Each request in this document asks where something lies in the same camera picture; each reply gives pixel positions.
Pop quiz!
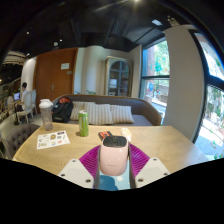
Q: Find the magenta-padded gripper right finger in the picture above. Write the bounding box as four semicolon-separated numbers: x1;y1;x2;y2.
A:
128;143;172;189

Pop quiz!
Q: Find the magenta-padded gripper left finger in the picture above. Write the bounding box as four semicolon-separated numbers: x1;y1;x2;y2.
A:
57;143;101;189

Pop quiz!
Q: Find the pink computer mouse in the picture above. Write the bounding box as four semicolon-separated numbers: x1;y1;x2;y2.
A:
98;135;130;177

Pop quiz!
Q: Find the white sticker sheet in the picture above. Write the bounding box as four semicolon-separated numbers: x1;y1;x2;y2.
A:
36;130;71;150

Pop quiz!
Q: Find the white wrapped packet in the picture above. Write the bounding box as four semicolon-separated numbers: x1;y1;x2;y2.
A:
120;127;133;143

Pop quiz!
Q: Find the black and red box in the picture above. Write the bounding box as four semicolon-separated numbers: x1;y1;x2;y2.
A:
97;130;114;142

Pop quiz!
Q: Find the green drink can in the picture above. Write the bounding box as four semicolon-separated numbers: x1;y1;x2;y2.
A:
78;109;90;138

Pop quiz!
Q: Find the striped cushion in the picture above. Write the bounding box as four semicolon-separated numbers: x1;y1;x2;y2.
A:
110;104;135;125
69;100;90;122
87;103;114;126

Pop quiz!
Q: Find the clear shaker bottle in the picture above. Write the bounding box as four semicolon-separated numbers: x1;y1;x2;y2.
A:
38;98;54;132

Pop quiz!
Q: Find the curved brown sofa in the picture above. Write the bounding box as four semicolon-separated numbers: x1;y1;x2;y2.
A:
51;94;163;127

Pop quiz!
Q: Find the grey tufted armchair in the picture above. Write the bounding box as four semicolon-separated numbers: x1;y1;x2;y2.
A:
4;123;41;160

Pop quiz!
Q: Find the white chair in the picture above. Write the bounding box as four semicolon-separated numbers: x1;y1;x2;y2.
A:
16;89;38;124

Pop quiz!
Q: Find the large dark-framed window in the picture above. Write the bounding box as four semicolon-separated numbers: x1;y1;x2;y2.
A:
194;31;224;161

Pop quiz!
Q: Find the brown wooden door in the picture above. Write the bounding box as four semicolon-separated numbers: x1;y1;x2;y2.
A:
34;47;79;114

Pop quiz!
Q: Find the person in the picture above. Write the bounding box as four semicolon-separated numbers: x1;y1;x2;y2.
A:
18;82;30;113

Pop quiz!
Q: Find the arched glass-door cabinet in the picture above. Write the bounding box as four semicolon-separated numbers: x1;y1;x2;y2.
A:
104;55;133;98

